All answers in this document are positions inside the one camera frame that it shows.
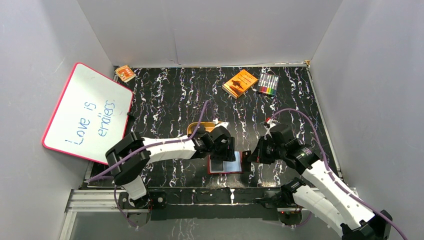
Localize orange oval tray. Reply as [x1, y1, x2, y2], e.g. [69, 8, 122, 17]
[186, 121, 220, 137]

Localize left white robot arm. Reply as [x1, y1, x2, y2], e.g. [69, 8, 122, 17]
[105, 122, 237, 208]

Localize red card holder wallet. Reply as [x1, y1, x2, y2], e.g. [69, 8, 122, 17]
[207, 151, 242, 175]

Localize pink framed whiteboard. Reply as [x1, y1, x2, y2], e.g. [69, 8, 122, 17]
[41, 62, 134, 165]

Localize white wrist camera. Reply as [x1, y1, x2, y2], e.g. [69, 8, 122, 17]
[212, 119, 230, 130]
[264, 118, 279, 130]

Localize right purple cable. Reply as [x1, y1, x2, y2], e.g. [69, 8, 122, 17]
[264, 108, 409, 240]

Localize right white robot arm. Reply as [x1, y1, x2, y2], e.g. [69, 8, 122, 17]
[247, 121, 392, 240]

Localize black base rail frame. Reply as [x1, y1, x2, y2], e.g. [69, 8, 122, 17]
[66, 187, 364, 229]

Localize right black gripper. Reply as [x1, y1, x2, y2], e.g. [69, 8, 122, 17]
[247, 136, 286, 165]

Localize orange book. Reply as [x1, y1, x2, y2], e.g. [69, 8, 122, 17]
[222, 69, 258, 99]

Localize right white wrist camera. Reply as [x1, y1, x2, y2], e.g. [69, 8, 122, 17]
[264, 118, 279, 130]

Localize small orange card box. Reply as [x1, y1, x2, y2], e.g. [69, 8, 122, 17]
[115, 65, 136, 83]

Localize pack of coloured markers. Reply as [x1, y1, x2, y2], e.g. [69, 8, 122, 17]
[256, 73, 280, 97]

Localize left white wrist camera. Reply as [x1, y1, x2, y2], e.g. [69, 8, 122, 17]
[212, 119, 230, 130]

